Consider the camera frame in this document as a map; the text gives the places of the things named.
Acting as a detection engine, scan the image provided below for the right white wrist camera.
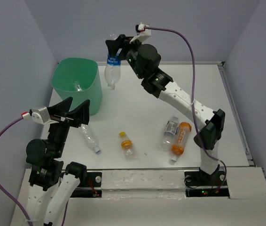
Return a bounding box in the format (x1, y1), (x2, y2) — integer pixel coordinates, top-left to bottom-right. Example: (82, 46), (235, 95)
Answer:
(130, 23), (151, 44)

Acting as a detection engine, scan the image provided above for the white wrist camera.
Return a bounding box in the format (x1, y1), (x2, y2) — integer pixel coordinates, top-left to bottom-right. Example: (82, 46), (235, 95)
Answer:
(130, 23), (151, 44)
(21, 107), (54, 125)

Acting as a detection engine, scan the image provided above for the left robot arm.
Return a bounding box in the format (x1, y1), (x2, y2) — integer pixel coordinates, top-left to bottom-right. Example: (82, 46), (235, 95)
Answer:
(25, 97), (90, 226)

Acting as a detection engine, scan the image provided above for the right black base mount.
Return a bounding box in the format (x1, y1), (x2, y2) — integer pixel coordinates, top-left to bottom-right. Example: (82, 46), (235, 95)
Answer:
(184, 171), (230, 198)

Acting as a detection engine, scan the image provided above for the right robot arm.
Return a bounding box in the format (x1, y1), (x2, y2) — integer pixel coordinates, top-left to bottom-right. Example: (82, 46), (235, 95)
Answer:
(105, 34), (226, 185)

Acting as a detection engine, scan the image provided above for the green plastic bin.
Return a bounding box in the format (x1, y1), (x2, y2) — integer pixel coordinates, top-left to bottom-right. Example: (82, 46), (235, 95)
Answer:
(51, 57), (102, 115)

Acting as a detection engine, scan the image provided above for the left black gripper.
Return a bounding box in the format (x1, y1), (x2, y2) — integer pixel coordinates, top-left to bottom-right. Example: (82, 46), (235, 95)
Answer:
(49, 95), (91, 156)

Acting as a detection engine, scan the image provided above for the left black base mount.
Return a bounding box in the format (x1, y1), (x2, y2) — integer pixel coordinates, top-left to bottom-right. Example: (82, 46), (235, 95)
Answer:
(70, 171), (102, 198)

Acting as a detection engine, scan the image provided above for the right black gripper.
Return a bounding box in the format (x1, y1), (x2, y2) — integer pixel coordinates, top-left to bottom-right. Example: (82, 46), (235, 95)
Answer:
(107, 33), (145, 79)

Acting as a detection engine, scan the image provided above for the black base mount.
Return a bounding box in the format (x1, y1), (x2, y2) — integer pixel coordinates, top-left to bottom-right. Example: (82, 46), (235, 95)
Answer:
(70, 171), (102, 198)
(184, 171), (230, 198)

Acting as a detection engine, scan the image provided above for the purple cable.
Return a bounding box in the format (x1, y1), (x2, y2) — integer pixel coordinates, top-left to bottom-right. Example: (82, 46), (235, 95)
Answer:
(0, 117), (34, 226)
(148, 25), (227, 189)

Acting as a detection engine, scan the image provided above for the clear bottle blue cap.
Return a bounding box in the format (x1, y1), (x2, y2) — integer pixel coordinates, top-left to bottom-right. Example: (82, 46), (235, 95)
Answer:
(79, 124), (101, 154)

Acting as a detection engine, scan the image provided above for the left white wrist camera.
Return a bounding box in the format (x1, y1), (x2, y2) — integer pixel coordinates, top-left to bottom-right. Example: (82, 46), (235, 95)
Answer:
(21, 107), (54, 125)

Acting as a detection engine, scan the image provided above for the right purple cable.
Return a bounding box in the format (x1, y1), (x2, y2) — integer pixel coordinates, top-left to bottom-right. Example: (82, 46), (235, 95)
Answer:
(148, 25), (227, 189)

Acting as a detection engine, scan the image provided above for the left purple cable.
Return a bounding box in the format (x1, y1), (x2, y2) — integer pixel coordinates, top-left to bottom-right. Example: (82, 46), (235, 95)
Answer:
(0, 117), (34, 226)

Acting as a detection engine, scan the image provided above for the blue label plastic bottle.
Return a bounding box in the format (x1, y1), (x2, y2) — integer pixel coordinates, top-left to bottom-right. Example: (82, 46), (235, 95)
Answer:
(104, 32), (122, 90)

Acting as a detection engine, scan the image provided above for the yellow cap orange bottle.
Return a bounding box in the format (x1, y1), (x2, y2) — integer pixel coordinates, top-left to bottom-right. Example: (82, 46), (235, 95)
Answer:
(119, 132), (137, 161)

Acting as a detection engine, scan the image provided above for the clear crushed plastic bottle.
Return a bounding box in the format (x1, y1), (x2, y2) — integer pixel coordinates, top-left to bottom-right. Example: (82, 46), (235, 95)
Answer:
(73, 81), (86, 92)

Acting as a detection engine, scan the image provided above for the grey label plastic bottle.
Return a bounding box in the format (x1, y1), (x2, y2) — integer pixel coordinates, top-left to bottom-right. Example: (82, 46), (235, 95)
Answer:
(159, 115), (179, 151)

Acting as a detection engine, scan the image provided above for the large orange label bottle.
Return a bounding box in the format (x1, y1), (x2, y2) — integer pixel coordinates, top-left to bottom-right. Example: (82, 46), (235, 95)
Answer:
(171, 122), (192, 162)

